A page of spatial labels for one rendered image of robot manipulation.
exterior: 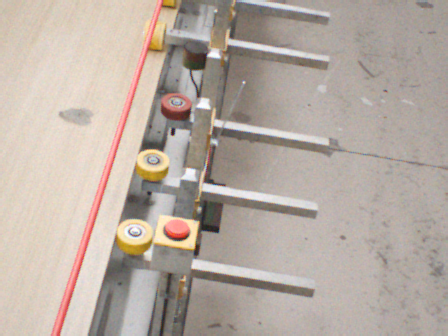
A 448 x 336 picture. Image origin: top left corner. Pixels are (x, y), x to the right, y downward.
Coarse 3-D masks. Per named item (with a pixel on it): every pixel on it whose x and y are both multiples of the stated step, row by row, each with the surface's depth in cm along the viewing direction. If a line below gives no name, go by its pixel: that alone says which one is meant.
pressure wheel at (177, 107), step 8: (168, 96) 233; (176, 96) 233; (184, 96) 234; (168, 104) 230; (176, 104) 231; (184, 104) 231; (168, 112) 229; (176, 112) 229; (184, 112) 230; (176, 120) 230
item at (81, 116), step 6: (72, 108) 221; (78, 108) 223; (84, 108) 222; (60, 114) 221; (66, 114) 221; (72, 114) 221; (78, 114) 220; (84, 114) 220; (90, 114) 222; (66, 120) 219; (72, 120) 220; (78, 120) 220; (84, 120) 220; (90, 120) 221; (84, 126) 219
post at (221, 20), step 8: (224, 0) 233; (224, 8) 234; (216, 16) 236; (224, 16) 236; (216, 24) 238; (224, 24) 237; (216, 32) 239; (224, 32) 239; (216, 40) 241; (224, 40) 241; (216, 88) 251
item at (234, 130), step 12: (168, 120) 234; (192, 120) 234; (216, 120) 235; (216, 132) 235; (228, 132) 234; (240, 132) 234; (252, 132) 234; (264, 132) 234; (276, 132) 235; (288, 132) 236; (276, 144) 235; (288, 144) 235; (300, 144) 234; (312, 144) 234; (324, 144) 234
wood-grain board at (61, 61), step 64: (0, 0) 259; (64, 0) 264; (128, 0) 269; (0, 64) 234; (64, 64) 238; (128, 64) 243; (0, 128) 214; (64, 128) 218; (128, 128) 221; (0, 192) 197; (64, 192) 200; (128, 192) 206; (0, 256) 183; (64, 256) 185; (0, 320) 170
